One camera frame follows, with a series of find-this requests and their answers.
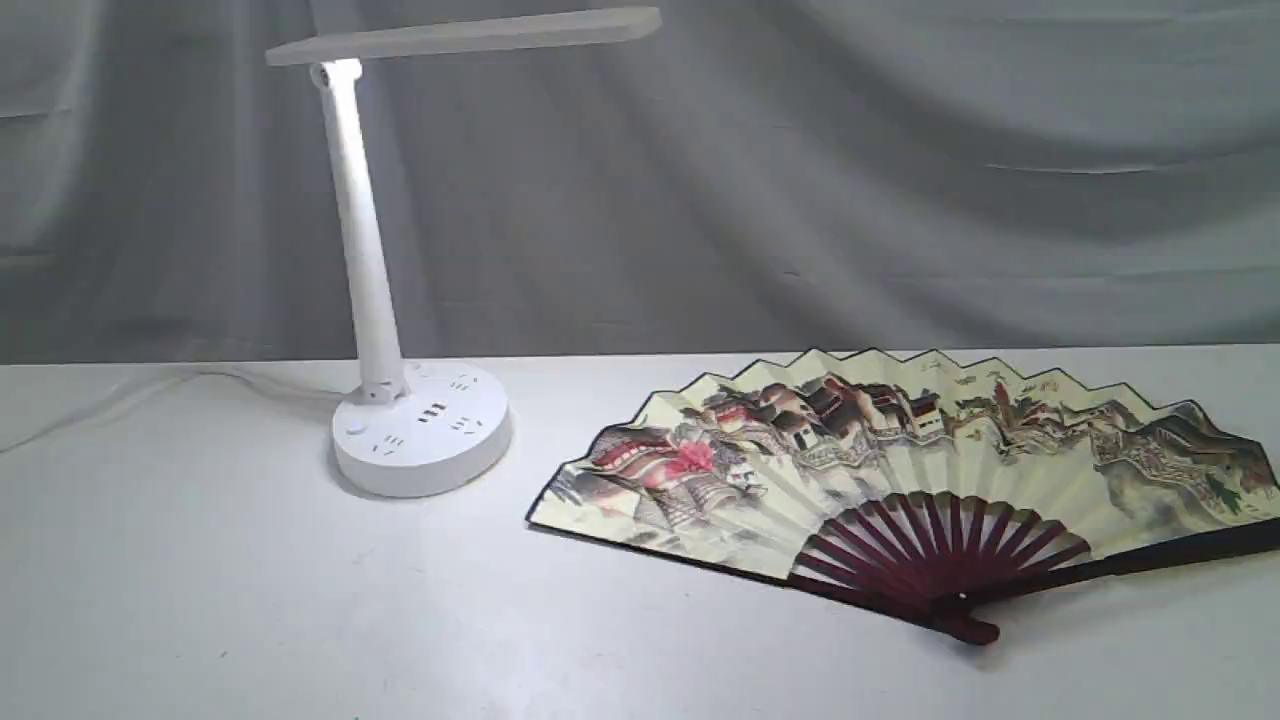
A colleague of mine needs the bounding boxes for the painted folding paper fan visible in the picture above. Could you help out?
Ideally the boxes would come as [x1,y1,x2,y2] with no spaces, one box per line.
[525,348,1277,646]

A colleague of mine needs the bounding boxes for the white desk lamp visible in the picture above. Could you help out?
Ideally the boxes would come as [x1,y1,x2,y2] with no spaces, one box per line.
[265,6,662,498]

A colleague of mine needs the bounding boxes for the grey backdrop cloth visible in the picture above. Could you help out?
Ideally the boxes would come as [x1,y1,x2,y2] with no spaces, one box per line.
[3,1,1279,364]

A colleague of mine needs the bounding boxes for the white lamp power cable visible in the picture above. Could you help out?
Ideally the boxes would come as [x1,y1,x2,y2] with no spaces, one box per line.
[0,368,353,455]

